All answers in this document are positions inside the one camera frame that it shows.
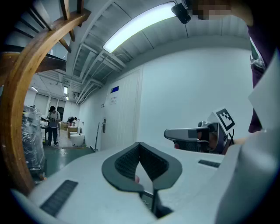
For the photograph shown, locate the long ceiling light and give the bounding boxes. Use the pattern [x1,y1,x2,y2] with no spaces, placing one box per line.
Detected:
[102,1,178,53]

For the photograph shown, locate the plastic-wrapped pallet load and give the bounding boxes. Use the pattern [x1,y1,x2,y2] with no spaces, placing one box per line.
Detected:
[21,105,47,178]

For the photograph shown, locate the black head-mounted camera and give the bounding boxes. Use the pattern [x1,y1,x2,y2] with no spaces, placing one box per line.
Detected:
[171,2,191,24]

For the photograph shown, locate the person's dark shirt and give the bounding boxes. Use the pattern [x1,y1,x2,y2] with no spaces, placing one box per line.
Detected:
[246,0,280,134]

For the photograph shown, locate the white door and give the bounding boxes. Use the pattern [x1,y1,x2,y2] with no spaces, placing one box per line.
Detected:
[100,67,142,151]

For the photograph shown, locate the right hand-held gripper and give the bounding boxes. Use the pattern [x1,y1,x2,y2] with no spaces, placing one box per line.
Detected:
[164,105,236,155]

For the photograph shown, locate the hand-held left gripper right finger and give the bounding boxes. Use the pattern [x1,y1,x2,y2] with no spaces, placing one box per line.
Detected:
[139,141,183,190]

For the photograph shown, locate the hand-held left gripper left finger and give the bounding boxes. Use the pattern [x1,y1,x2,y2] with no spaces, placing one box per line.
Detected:
[101,141,145,193]

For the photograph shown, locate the cardboard box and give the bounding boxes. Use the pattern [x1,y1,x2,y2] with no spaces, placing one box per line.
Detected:
[66,126,79,139]

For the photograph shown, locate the person's right forearm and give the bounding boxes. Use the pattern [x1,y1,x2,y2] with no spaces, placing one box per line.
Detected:
[229,136,252,146]

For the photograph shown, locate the person's head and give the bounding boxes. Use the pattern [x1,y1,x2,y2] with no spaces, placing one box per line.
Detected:
[185,0,254,26]

